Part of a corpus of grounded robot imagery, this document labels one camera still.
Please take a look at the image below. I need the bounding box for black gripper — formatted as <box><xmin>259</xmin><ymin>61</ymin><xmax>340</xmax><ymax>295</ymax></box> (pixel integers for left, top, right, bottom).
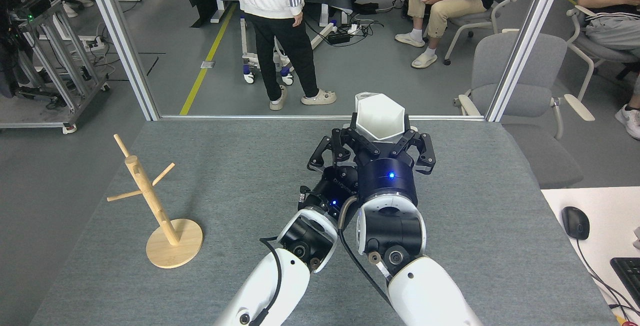
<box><xmin>357</xmin><ymin>130</ymin><xmax>437</xmax><ymax>204</ymax></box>
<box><xmin>299</xmin><ymin>127</ymin><xmax>381</xmax><ymax>212</ymax></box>

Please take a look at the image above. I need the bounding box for white faceted cup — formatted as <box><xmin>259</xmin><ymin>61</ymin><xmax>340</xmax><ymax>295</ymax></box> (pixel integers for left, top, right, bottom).
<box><xmin>354</xmin><ymin>92</ymin><xmax>407</xmax><ymax>142</ymax></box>

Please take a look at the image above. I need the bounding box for wooden cup rack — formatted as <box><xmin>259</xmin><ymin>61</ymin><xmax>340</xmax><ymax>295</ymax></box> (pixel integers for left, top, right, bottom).
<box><xmin>106</xmin><ymin>133</ymin><xmax>203</xmax><ymax>269</ymax></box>

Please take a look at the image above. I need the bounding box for white stand on wheels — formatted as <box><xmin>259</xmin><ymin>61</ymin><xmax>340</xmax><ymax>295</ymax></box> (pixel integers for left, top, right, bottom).
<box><xmin>239</xmin><ymin>3</ymin><xmax>341</xmax><ymax>86</ymax></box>

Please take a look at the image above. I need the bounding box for empty grey office chair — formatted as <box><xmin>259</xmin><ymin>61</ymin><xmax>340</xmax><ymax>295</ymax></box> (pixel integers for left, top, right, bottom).
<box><xmin>453</xmin><ymin>29</ymin><xmax>596</xmax><ymax>189</ymax></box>

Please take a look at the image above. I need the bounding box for grey white-framed office chair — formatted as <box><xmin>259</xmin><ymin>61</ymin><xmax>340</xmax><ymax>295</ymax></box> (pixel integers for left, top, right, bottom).
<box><xmin>442</xmin><ymin>0</ymin><xmax>518</xmax><ymax>66</ymax></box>
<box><xmin>566</xmin><ymin>5</ymin><xmax>640</xmax><ymax>102</ymax></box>

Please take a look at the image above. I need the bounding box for seated person with controller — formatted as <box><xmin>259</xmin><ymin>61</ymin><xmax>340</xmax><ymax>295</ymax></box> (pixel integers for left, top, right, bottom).
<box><xmin>395</xmin><ymin>0</ymin><xmax>502</xmax><ymax>70</ymax></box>

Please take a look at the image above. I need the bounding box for black computer mouse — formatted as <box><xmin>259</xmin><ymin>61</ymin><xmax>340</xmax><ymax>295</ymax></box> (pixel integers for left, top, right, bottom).
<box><xmin>561</xmin><ymin>206</ymin><xmax>590</xmax><ymax>241</ymax></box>

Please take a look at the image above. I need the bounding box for seated person with phone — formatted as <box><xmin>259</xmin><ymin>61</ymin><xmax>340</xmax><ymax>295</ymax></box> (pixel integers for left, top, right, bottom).
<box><xmin>576</xmin><ymin>0</ymin><xmax>640</xmax><ymax>140</ymax></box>

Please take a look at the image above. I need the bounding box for black keyboard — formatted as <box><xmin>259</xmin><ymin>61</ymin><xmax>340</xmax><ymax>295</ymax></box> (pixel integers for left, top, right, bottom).
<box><xmin>610</xmin><ymin>257</ymin><xmax>640</xmax><ymax>311</ymax></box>

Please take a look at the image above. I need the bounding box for metal equipment cart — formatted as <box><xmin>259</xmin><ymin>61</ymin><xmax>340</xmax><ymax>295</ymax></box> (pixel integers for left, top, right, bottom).
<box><xmin>0</xmin><ymin>0</ymin><xmax>111</xmax><ymax>135</ymax></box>

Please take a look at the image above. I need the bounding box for silver frame rail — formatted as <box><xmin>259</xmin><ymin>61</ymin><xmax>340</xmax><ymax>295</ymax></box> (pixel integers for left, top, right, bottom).
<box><xmin>159</xmin><ymin>114</ymin><xmax>487</xmax><ymax>122</ymax></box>

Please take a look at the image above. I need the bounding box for silver frame post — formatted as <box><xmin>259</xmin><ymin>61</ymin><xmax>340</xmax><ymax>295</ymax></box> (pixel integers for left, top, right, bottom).
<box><xmin>81</xmin><ymin>0</ymin><xmax>161</xmax><ymax>122</ymax></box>
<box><xmin>485</xmin><ymin>0</ymin><xmax>571</xmax><ymax>123</ymax></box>

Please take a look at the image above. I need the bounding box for black mouse cable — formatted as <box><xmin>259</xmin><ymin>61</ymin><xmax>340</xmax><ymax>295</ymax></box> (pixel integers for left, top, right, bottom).
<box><xmin>575</xmin><ymin>238</ymin><xmax>640</xmax><ymax>317</ymax></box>

